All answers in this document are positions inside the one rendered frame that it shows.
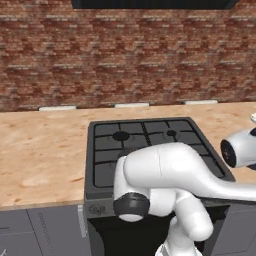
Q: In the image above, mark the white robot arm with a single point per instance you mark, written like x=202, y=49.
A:
x=173, y=173

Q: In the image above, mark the black gas stove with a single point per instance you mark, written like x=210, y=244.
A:
x=110, y=140

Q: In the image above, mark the white round object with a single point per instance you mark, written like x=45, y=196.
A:
x=253, y=117

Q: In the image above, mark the black range hood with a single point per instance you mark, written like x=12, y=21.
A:
x=153, y=4

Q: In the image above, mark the grey cabinet drawer front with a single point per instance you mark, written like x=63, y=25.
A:
x=16, y=221

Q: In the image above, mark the white wall outlet strip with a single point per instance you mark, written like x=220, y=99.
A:
x=131, y=105
x=201, y=102
x=57, y=108

